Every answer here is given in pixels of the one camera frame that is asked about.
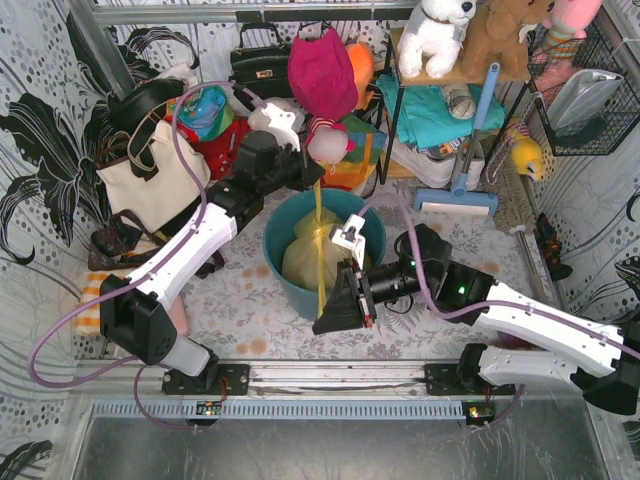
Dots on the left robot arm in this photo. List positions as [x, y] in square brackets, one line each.
[135, 315]

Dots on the white plush dog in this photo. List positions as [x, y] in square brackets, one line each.
[433, 36]

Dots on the colourful printed cloth bag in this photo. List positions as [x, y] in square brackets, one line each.
[205, 115]

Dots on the brown plush bear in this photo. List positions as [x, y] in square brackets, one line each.
[495, 31]

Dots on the yellow plush duck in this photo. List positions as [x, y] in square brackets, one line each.
[526, 153]

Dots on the brown patterned bag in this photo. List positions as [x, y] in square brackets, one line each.
[123, 244]

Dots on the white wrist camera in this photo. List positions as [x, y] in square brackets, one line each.
[349, 236]
[286, 121]

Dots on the grey patterned pouch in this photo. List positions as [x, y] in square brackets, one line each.
[459, 101]

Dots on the wooden metal shelf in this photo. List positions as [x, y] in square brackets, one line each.
[387, 165]

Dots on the black wire basket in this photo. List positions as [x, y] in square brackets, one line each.
[603, 133]

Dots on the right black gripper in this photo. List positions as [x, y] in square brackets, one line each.
[363, 298]

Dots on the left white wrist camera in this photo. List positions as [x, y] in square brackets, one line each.
[286, 121]

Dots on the teal folded cloth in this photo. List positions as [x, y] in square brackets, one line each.
[424, 120]

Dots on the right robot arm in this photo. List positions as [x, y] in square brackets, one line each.
[601, 361]

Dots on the dark patterned cloth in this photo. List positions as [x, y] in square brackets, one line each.
[548, 243]

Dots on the pink plush doll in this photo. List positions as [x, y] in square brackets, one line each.
[328, 142]

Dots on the yellow translucent trash bag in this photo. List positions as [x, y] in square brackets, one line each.
[310, 261]

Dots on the magenta fabric bag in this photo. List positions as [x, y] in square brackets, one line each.
[321, 76]

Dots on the orange plush toy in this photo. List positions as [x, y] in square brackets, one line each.
[362, 61]

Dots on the pink plush toy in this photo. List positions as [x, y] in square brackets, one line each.
[566, 26]

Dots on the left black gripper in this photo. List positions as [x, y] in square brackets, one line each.
[292, 167]

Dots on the black leather handbag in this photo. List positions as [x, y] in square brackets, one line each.
[263, 70]

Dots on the metal base rail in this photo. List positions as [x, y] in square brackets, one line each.
[315, 390]

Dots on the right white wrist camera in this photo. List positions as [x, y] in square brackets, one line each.
[349, 236]

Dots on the cream plush sheep toy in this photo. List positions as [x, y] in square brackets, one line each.
[258, 120]

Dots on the rainbow striped folded cloth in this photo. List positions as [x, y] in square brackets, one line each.
[357, 165]

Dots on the cream canvas tote bag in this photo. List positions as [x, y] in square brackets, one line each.
[158, 196]

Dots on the silver foil pouch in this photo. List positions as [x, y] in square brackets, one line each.
[583, 95]

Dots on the orange checked towel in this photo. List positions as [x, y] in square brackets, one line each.
[87, 323]

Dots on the teal plastic trash bin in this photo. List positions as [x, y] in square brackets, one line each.
[279, 234]

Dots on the pink glasses case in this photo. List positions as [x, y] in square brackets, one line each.
[179, 317]

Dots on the blue floor sweeper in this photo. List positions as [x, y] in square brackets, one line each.
[458, 199]

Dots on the beige chenille mop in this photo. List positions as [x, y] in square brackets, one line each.
[514, 216]

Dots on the red folded cloth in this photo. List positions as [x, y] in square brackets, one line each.
[221, 152]

